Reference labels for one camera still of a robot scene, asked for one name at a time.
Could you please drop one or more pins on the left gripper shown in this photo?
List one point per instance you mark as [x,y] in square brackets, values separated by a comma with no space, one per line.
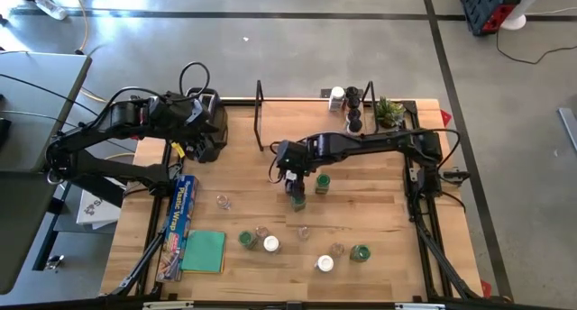
[198,116]

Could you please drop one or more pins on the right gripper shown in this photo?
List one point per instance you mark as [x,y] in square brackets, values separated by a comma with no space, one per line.
[293,157]

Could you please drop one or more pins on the green-lid glass spice jar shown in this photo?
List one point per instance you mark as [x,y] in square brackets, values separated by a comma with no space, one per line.
[360,252]
[298,204]
[323,181]

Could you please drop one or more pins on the bagel seasoning jar white lid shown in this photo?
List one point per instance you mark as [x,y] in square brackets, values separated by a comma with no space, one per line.
[336,93]
[271,243]
[324,263]

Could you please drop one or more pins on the oregano jar green lid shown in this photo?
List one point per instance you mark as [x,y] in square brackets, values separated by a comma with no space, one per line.
[247,239]

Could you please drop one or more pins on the purple-label jar black lid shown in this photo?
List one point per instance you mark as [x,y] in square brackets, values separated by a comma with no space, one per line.
[355,125]

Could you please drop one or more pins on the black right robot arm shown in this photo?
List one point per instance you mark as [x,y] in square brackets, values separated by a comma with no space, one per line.
[360,144]

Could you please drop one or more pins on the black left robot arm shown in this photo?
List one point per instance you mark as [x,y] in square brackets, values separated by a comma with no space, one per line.
[135,116]

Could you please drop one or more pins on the black kitchen appliance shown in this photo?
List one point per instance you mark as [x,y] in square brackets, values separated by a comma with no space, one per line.
[223,134]

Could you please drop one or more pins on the yellow tag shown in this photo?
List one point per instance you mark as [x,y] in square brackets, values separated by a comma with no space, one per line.
[178,149]

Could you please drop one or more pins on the orange spice jar black lid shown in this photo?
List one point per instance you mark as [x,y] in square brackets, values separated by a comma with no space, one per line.
[354,114]
[352,92]
[354,103]

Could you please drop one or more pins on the blue plastic wrap box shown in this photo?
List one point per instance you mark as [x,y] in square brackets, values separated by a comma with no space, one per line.
[178,224]

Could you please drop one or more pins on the teal folded cloth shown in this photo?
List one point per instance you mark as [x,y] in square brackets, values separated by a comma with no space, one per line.
[203,251]

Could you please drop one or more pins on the succulent plant in black pot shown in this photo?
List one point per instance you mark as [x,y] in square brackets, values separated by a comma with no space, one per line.
[388,112]

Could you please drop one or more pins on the white printed box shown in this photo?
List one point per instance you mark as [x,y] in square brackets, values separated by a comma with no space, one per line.
[97,211]

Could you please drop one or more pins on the grey desk top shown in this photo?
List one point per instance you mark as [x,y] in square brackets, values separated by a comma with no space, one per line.
[18,233]
[40,112]

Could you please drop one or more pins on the black clamp device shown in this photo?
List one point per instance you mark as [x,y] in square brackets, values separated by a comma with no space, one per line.
[455,175]

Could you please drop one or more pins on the red corner piece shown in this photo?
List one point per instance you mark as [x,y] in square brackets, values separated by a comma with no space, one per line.
[486,289]
[445,118]

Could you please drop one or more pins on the white power strip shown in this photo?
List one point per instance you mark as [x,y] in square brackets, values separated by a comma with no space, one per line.
[50,7]

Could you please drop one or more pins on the dark desk leg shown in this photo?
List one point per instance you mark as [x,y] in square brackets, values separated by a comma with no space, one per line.
[47,238]

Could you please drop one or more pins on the small metal clamp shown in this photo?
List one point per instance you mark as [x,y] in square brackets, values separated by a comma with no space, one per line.
[54,262]

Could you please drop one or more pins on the white stand with round base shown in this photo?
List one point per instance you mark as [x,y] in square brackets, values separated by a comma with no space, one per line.
[514,20]

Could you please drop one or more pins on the grey metal bar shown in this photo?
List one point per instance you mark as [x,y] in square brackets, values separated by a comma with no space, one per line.
[569,127]

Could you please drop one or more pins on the black table frame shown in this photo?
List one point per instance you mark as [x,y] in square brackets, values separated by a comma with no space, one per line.
[360,306]

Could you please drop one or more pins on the silver bracket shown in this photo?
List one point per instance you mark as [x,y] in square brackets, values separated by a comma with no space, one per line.
[167,305]
[419,306]

